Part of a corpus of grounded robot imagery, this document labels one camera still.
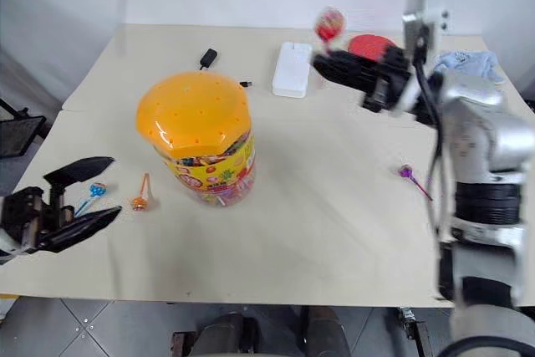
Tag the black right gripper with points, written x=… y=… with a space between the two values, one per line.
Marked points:
x=388 y=81

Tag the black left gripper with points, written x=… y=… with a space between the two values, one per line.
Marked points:
x=23 y=215

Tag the red lollipop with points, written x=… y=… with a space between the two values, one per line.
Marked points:
x=331 y=24

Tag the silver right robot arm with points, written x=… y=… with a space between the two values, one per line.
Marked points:
x=485 y=144

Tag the clear candy jar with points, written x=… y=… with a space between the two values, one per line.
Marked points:
x=217 y=177

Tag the orange jar lid with holes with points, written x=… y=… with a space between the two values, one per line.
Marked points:
x=192 y=110

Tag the blue wrapped lollipop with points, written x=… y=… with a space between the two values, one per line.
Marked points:
x=98 y=190

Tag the red round lid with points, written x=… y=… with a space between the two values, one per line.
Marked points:
x=370 y=47

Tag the white rectangular box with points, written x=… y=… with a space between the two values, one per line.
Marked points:
x=291 y=70

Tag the orange wrapped lollipop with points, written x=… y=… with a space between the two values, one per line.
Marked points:
x=139 y=201

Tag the black mesh stand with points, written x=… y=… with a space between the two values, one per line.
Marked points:
x=18 y=133

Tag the small black connector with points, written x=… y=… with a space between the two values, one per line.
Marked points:
x=246 y=83

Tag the light blue cloth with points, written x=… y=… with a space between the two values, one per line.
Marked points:
x=468 y=62

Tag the purple wrapped lollipop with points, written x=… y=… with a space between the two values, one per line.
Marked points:
x=405 y=172

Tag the small black device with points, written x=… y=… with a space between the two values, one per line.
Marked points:
x=208 y=58

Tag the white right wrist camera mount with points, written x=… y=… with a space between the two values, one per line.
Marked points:
x=414 y=18

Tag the metal table leg bracket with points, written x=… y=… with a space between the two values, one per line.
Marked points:
x=416 y=329

